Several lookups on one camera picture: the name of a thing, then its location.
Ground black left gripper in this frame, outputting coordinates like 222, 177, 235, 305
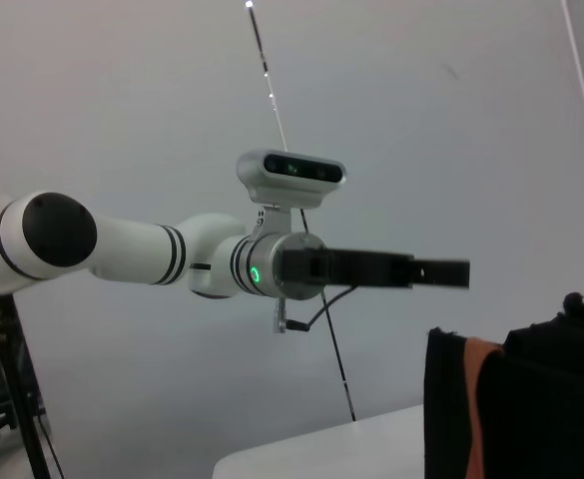
279, 246, 473, 291

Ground black food bag orange handles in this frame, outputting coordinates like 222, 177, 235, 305
423, 284, 584, 479

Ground black tripod stand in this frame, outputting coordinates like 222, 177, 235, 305
0, 291, 67, 479

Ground left gripper cable with connector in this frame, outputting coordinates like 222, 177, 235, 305
271, 286, 360, 336

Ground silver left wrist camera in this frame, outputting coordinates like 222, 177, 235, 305
235, 148, 349, 240

